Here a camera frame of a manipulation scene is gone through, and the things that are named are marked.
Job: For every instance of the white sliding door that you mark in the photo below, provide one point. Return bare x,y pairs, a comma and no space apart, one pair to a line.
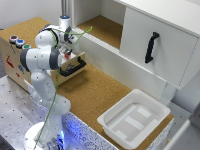
166,56

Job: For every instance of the wooden drawer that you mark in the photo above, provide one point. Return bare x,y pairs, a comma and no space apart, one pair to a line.
78,56

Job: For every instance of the white plastic box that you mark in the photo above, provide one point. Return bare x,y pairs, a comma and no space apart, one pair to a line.
133,120

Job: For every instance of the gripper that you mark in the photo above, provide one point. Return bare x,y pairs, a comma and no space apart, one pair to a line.
70,40

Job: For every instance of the green button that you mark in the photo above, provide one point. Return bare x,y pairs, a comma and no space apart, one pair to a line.
26,46

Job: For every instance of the blue button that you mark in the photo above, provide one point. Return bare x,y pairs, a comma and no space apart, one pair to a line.
20,42

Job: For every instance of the pink block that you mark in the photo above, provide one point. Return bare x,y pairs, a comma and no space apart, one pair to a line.
67,56

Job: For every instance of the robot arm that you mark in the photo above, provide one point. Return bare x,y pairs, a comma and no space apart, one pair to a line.
41,60

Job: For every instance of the red button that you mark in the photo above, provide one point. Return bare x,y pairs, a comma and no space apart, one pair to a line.
13,38

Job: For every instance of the white cabinet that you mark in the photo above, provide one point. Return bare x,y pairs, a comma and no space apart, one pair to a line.
110,63

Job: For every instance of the wooden drawer box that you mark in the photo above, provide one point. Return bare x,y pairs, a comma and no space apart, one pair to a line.
15,68

